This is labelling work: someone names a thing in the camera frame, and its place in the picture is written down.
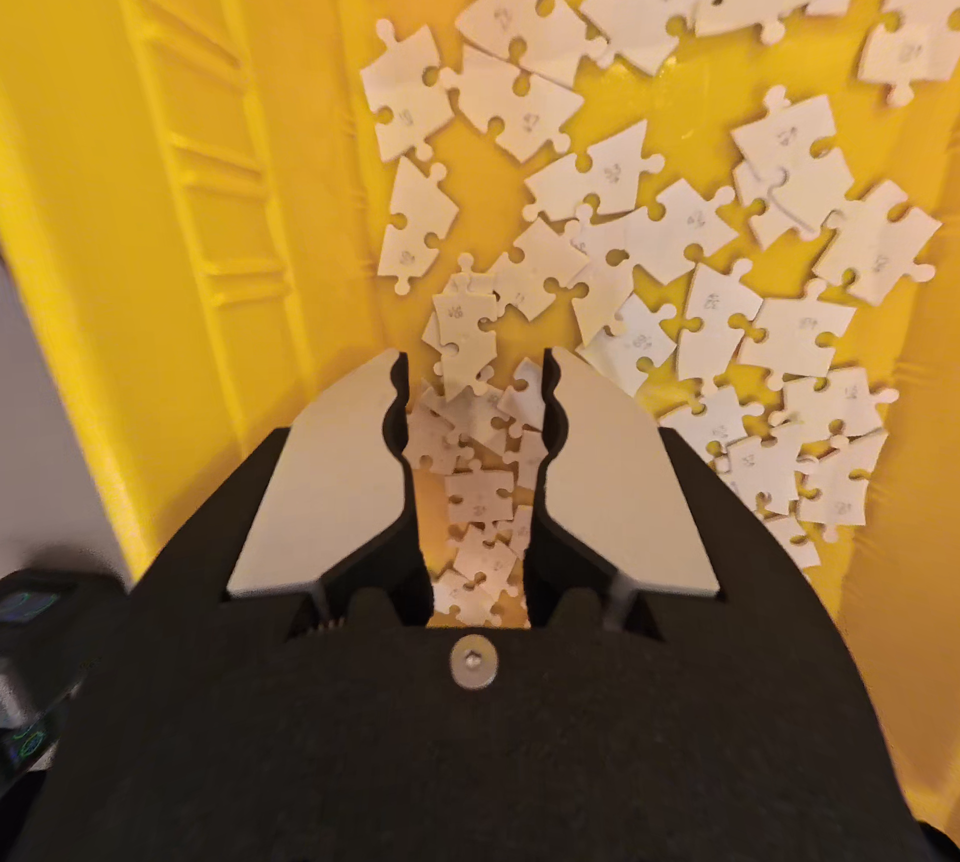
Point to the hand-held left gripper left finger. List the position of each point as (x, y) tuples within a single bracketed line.
[(330, 494)]

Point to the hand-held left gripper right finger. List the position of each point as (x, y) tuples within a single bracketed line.
[(622, 494)]

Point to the heap of numbered puzzle pieces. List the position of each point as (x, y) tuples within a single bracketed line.
[(675, 224)]

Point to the yellow plastic bin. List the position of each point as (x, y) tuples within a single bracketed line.
[(187, 202)]

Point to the black glossy device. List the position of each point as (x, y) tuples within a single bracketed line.
[(37, 622)]

